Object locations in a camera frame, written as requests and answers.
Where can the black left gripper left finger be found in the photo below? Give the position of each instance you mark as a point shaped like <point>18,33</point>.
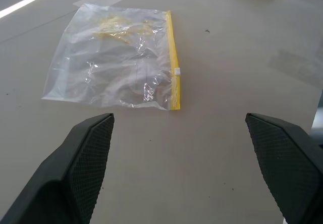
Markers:
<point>50,183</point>

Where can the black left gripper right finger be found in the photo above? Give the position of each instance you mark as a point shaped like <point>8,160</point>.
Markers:
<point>290,171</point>

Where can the clear yellow-zip plastic bag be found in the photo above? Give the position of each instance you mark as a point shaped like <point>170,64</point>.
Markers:
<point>113,70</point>

